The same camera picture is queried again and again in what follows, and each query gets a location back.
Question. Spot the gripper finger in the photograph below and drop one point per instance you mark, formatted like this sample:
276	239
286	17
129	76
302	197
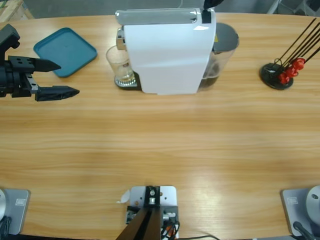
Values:
218	2
208	5

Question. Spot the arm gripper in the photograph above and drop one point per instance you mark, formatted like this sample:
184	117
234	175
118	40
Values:
15	82

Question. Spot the white capsule coffee machine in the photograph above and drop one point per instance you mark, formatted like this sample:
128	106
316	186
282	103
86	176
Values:
165	57

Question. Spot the clear drinking glass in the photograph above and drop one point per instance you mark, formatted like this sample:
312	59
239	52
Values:
120	70

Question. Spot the red coffee capsule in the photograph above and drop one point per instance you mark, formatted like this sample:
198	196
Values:
298	63
283	78
291	72

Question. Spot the clear water tank black lid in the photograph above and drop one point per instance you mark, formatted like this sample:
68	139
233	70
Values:
225	37

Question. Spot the teal square plastic tray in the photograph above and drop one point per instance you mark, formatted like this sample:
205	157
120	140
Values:
67	47

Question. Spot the white furniture leg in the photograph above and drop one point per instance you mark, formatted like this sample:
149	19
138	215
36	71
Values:
272	6

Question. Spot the wooden crate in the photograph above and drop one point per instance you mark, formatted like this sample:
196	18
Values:
13	10

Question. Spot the black capsule holder with rods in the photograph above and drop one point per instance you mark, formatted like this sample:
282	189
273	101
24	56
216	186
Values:
268	72

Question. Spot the grey plastic bin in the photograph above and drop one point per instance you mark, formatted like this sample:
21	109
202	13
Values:
312	6

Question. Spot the white tape scrap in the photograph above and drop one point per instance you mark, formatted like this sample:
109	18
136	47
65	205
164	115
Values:
124	197

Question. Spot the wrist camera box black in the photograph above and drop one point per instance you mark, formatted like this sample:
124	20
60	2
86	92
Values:
8	35

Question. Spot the arm grey base plate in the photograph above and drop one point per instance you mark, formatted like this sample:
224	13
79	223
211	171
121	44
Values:
17	212
295	212

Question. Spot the white block with dark post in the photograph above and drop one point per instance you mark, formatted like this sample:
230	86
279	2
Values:
167	197

